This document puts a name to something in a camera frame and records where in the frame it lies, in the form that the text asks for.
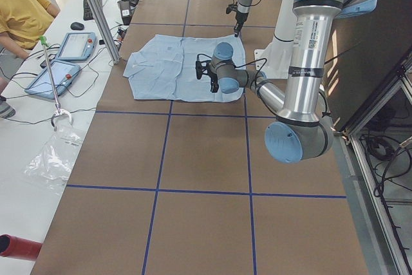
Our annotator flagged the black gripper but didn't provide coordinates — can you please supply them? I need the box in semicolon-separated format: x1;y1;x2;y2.
209;73;219;93
234;11;248;37

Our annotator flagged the light blue button-up shirt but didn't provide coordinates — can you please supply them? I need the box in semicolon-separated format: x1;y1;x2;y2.
124;34;245;102

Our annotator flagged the dark equipment cabinet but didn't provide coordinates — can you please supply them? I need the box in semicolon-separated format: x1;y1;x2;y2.
323;0;411;131

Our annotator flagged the upper blue teach pendant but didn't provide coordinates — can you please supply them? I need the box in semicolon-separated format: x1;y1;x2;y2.
55;32;97;62

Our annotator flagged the blue teach pendant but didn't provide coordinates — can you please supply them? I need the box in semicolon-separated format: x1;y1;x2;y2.
55;32;97;62
24;60;80;99

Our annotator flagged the black keyboard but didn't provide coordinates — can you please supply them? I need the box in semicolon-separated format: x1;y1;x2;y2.
82;0;103;21

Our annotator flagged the lower blue teach pendant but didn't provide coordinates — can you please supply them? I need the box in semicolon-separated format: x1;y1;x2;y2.
24;60;80;99

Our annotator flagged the black computer mouse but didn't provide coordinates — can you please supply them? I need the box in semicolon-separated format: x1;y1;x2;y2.
70;22;84;30

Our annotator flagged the long reach grabber tool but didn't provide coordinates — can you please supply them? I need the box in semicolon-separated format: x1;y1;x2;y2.
39;35;73;131

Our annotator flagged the clear plastic bag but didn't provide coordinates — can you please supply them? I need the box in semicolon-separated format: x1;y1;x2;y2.
23;126;86;194

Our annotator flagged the person in yellow shirt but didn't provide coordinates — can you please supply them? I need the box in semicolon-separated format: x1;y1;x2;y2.
0;0;61;119

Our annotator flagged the red cylinder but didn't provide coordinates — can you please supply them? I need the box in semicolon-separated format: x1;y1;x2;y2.
1;234;42;261

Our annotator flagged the grey aluminium frame post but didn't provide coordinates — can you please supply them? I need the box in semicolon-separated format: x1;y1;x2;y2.
87;0;120;64

